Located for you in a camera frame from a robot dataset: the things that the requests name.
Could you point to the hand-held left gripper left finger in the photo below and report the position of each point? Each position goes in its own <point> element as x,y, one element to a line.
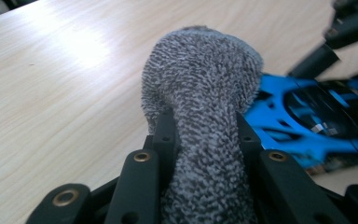
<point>167,146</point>

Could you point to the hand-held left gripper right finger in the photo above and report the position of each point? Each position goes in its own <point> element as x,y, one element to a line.
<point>248,149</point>

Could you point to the blue toy car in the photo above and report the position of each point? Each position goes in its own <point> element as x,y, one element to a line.
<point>292,124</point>

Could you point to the grey terry cloth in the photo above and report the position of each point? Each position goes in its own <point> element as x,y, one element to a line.
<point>205,93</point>

